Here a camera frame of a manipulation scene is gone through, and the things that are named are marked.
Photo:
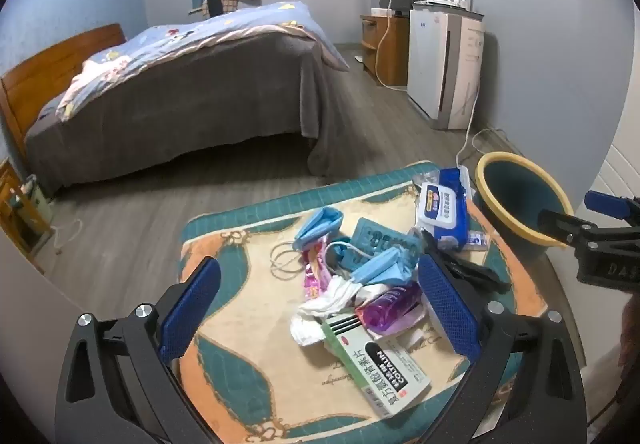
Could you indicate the purple spray bottle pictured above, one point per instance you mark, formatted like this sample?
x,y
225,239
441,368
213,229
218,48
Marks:
x,y
392,306

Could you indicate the blue printed duvet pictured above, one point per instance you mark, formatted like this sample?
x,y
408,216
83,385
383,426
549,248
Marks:
x,y
200,34

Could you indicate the blue face mask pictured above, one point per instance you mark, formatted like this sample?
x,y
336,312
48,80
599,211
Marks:
x,y
320,224
382,266

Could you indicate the wooden cabinet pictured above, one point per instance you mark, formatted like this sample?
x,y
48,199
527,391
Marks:
x,y
387,49

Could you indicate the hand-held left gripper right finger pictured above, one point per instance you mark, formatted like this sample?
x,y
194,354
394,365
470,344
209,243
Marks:
x,y
447,309

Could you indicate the teal orange printed mat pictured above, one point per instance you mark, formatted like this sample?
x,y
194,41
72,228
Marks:
x,y
240,284

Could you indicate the white tissue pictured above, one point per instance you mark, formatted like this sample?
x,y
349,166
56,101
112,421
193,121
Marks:
x,y
320,309

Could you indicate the white air purifier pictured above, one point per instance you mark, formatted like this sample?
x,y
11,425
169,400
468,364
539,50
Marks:
x,y
435,64

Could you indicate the bed with grey cover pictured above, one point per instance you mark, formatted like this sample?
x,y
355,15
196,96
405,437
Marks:
x,y
200,104

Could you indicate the small blue white sachet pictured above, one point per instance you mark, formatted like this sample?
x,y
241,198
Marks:
x,y
475,241

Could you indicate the teal bin with yellow rim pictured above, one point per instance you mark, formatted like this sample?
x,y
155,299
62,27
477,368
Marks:
x,y
520,204

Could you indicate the white green medicine box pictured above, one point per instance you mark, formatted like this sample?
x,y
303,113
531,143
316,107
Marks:
x,y
385,374

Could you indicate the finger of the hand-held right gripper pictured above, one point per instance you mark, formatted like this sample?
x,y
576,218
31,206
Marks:
x,y
565,226
605,205

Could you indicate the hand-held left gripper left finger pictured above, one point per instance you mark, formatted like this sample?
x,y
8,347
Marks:
x,y
190,314

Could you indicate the black plastic clip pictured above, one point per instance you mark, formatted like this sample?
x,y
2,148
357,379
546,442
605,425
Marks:
x,y
472,271

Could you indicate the wooden headboard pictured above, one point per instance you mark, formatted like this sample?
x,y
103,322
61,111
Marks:
x,y
45,69

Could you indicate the pink snack packet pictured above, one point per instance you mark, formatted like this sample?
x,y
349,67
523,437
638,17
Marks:
x,y
312,274

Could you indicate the wooden nightstand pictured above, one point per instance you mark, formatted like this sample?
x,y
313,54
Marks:
x,y
20,219

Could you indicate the blue white wet wipes packet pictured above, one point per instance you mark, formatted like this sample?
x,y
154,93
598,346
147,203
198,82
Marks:
x,y
442,211

